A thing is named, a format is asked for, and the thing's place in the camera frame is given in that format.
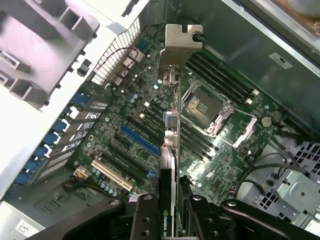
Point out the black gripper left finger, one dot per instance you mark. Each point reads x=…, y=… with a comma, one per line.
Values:
x=145, y=220

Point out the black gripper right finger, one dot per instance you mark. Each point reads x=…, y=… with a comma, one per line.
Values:
x=205, y=220

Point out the white expansion slot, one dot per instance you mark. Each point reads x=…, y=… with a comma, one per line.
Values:
x=112, y=175

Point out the green motherboard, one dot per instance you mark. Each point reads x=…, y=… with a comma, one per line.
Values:
x=225, y=167

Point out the blue expansion slot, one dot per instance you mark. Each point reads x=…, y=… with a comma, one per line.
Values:
x=140, y=140

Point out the black RAM slot bank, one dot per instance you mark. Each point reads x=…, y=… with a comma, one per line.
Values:
x=197, y=140
x=217, y=75

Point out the perforated metal disk bay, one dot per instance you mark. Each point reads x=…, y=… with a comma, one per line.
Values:
x=295, y=190

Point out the CPU socket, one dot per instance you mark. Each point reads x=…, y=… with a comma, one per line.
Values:
x=202, y=107

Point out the silver coin cell battery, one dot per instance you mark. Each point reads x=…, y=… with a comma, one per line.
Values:
x=266, y=121

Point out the blue expansion card retainer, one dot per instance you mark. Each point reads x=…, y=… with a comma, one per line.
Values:
x=50, y=140

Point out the grey power supply unit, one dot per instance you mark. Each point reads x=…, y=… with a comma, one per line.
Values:
x=10, y=225

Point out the black open PC case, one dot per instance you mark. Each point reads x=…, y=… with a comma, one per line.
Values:
x=237, y=30

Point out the grey parts rack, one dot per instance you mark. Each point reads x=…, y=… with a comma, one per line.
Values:
x=37, y=50

